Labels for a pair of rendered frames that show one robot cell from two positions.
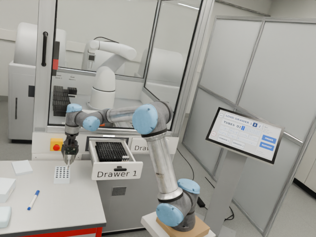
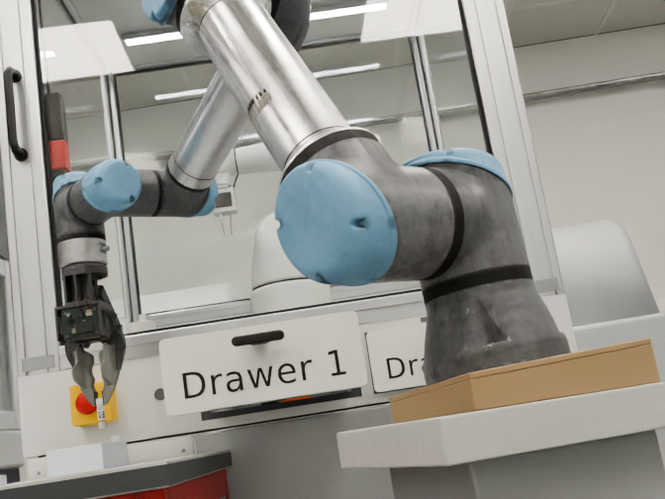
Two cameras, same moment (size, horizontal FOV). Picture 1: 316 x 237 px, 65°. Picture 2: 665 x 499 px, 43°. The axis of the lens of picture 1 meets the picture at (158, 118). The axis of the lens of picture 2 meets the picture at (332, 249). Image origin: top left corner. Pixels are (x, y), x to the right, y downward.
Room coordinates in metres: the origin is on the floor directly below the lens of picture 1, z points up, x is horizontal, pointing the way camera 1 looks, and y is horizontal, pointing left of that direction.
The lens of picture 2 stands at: (0.18, -0.45, 0.76)
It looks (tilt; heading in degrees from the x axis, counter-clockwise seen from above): 12 degrees up; 24
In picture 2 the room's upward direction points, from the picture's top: 9 degrees counter-clockwise
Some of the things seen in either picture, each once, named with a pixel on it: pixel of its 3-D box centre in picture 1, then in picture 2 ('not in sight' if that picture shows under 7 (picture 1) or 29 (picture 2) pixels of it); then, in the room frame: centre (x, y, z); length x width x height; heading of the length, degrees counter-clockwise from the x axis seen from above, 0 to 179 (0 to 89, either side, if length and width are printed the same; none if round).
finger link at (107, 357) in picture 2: (72, 159); (105, 372); (1.23, 0.42, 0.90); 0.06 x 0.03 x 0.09; 22
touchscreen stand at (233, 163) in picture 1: (223, 193); not in sight; (1.84, -0.68, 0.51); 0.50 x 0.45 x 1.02; 159
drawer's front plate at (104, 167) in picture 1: (117, 170); (263, 362); (1.26, 0.16, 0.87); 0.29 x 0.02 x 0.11; 115
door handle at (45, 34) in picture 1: (44, 50); (13, 110); (1.35, 0.68, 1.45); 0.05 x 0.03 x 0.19; 25
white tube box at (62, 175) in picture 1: (62, 174); (88, 458); (1.24, 0.48, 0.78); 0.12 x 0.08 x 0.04; 22
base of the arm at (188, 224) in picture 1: (182, 212); (487, 326); (1.06, -0.22, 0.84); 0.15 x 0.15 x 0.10
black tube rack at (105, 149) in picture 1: (111, 154); not in sight; (1.44, 0.25, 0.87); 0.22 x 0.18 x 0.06; 25
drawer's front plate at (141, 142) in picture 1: (149, 145); (448, 350); (1.68, 0.01, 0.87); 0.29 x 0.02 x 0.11; 115
